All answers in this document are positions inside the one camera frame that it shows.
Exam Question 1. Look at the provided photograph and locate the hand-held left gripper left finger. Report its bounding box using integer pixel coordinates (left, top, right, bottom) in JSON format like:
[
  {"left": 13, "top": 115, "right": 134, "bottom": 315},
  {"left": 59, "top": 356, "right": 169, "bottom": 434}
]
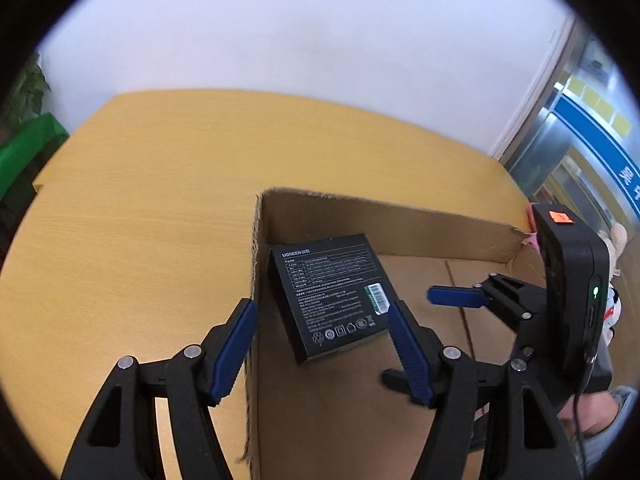
[{"left": 60, "top": 298, "right": 259, "bottom": 480}]

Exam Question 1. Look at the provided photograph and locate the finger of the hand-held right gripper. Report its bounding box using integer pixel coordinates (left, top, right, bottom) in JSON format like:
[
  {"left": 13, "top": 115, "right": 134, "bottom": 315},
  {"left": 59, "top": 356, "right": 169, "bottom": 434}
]
[
  {"left": 428, "top": 273, "right": 549, "bottom": 334},
  {"left": 382, "top": 368, "right": 415, "bottom": 394}
]

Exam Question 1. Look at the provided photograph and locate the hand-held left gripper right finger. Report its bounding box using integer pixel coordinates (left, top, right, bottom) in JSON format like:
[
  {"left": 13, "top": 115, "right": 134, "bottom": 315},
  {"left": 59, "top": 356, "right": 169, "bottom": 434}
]
[{"left": 387, "top": 301, "right": 586, "bottom": 480}]

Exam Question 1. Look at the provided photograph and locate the brown cardboard box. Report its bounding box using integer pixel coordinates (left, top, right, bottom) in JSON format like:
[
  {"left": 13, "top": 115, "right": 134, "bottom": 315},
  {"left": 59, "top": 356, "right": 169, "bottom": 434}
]
[{"left": 242, "top": 187, "right": 551, "bottom": 480}]

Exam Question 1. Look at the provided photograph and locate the wooden desktop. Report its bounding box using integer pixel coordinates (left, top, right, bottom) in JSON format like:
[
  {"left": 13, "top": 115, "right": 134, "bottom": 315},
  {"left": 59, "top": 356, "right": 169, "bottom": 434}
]
[{"left": 0, "top": 89, "right": 531, "bottom": 480}]

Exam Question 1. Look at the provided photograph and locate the white and red plush toy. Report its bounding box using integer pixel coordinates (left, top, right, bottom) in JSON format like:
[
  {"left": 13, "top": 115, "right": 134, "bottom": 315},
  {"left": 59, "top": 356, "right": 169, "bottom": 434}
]
[{"left": 602, "top": 285, "right": 623, "bottom": 346}]

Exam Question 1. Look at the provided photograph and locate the beige plush toy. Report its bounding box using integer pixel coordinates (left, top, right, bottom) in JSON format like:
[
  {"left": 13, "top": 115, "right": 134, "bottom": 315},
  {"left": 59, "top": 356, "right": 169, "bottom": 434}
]
[{"left": 602, "top": 222, "right": 631, "bottom": 273}]

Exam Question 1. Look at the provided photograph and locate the pink plush toy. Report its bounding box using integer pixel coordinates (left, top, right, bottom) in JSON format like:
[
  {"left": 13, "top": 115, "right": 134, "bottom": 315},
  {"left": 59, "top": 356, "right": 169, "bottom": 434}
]
[{"left": 526, "top": 204, "right": 540, "bottom": 252}]

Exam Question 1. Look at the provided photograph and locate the black product box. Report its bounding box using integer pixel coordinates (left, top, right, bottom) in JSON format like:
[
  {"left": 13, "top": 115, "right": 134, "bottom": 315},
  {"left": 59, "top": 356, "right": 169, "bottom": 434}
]
[{"left": 270, "top": 233, "right": 401, "bottom": 365}]

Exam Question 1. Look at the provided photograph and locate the glass door with blue sign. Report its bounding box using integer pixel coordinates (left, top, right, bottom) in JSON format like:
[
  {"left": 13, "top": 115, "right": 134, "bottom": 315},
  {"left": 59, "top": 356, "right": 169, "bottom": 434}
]
[{"left": 500, "top": 20, "right": 640, "bottom": 241}]

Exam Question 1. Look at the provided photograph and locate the green bench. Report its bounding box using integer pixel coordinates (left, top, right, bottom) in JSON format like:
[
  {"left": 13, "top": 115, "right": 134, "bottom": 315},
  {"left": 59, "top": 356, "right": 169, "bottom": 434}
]
[{"left": 0, "top": 112, "right": 70, "bottom": 201}]

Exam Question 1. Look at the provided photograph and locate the green potted plant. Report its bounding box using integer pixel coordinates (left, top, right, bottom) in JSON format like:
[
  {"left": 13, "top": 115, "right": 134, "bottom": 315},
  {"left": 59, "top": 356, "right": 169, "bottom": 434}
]
[{"left": 0, "top": 55, "right": 51, "bottom": 126}]

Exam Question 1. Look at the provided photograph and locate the black cable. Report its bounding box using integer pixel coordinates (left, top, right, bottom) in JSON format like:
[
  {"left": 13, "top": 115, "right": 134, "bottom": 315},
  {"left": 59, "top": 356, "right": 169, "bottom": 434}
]
[{"left": 572, "top": 350, "right": 596, "bottom": 480}]

